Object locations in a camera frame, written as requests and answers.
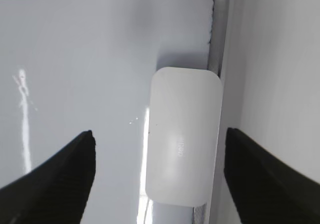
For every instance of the white rectangular whiteboard eraser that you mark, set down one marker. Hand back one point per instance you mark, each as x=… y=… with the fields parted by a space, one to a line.
x=184 y=119

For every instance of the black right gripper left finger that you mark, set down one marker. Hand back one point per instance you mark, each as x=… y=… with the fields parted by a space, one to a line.
x=57 y=191

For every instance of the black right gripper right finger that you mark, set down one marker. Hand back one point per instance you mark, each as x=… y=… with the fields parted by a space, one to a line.
x=264 y=189

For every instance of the white magnetic whiteboard grey frame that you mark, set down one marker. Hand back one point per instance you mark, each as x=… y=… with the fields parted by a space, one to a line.
x=68 y=66

